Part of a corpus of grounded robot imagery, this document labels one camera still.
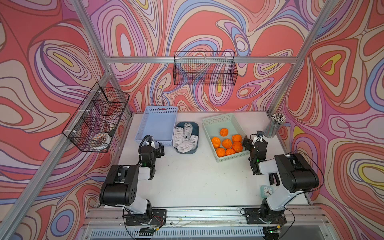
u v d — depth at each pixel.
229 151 0.92
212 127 1.08
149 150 0.73
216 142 0.96
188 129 1.01
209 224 0.73
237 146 0.93
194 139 0.95
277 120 0.91
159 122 1.06
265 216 0.67
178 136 0.94
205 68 0.96
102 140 0.70
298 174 0.48
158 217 0.73
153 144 0.82
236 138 0.98
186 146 0.87
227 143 0.96
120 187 0.45
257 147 0.75
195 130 1.06
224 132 1.02
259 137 0.78
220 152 0.91
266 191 0.80
